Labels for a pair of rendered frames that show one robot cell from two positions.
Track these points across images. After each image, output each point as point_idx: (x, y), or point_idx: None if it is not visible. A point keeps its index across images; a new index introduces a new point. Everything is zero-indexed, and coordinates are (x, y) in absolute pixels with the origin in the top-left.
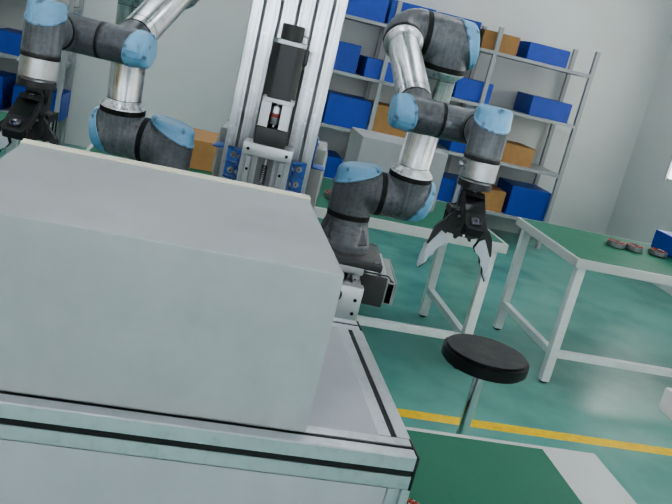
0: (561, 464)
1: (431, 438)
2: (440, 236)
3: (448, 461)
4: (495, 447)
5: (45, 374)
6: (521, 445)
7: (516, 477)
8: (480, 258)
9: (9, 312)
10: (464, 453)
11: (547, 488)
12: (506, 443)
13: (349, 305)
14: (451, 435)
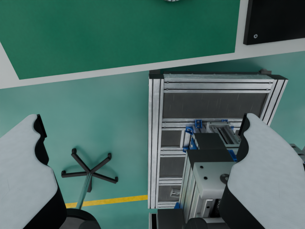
0: (0, 59)
1: (118, 57)
2: (286, 208)
3: (104, 20)
4: (61, 65)
5: None
6: (38, 79)
7: (40, 14)
8: (30, 154)
9: None
10: (89, 42)
11: (9, 4)
12: (51, 77)
13: (207, 173)
14: (100, 72)
